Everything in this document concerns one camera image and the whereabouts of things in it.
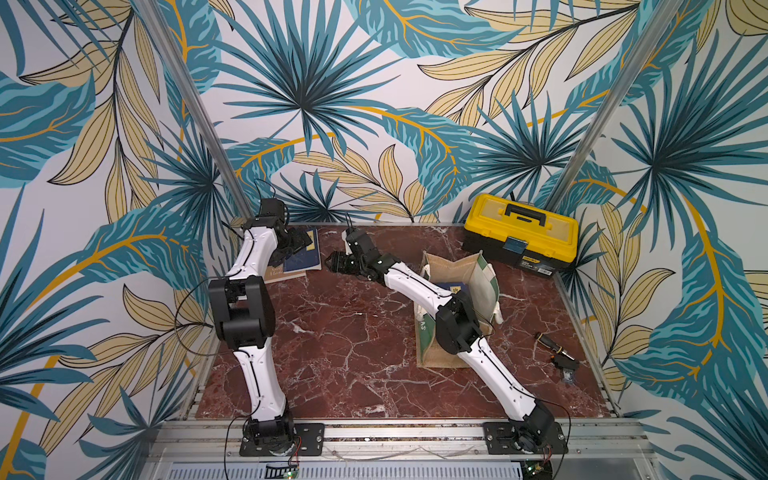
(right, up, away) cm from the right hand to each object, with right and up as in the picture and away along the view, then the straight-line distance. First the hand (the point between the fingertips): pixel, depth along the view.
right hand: (330, 260), depth 98 cm
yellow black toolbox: (+63, +8, -2) cm, 63 cm away
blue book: (+38, -7, -10) cm, 40 cm away
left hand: (-10, +4, -2) cm, 11 cm away
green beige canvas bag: (+43, -3, -12) cm, 45 cm away
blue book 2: (-10, +1, +9) cm, 13 cm away
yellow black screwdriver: (+67, -25, -10) cm, 72 cm away
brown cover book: (-20, -5, +6) cm, 22 cm away
